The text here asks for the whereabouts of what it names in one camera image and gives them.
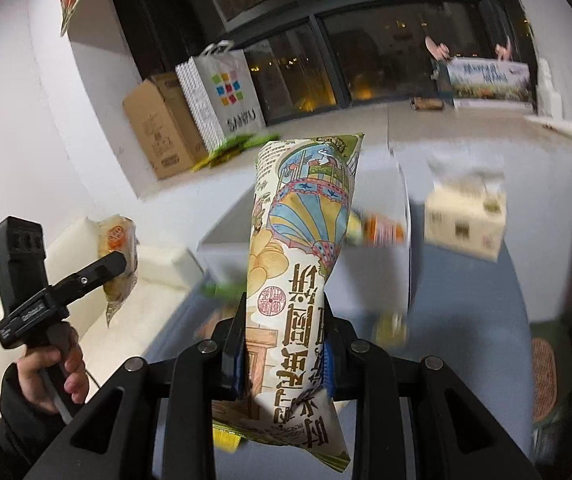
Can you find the pale bread snack pack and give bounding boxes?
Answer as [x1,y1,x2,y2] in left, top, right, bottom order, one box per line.
[98,214,138,325]

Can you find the illustrated chips bag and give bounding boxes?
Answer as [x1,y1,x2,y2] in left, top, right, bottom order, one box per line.
[213,133,363,472]

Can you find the green snack packet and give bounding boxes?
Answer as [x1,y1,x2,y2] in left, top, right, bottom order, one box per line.
[200,278,246,302]

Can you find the left hand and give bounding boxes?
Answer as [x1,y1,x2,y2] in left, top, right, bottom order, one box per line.
[16,323,89,414]

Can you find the white sofa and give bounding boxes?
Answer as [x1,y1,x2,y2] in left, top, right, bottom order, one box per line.
[0,245,203,394]

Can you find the white cardboard box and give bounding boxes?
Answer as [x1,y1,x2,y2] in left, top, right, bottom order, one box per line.
[195,152,412,311]

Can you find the tissue pack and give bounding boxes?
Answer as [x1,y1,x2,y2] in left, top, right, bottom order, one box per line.
[423,153,507,262]

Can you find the brown cardboard box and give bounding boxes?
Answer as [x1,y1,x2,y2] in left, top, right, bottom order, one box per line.
[123,72,209,179]

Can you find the green packets on sill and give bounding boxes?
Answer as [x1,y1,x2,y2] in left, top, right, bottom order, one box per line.
[190,133,280,172]

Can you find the white SANFU shopping bag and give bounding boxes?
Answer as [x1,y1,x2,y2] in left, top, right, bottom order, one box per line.
[175,40,265,153]

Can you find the blue gift box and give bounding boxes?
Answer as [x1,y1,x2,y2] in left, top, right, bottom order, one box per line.
[431,58,453,100]

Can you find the printed landscape box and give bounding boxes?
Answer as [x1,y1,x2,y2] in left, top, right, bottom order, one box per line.
[446,58,531,103]

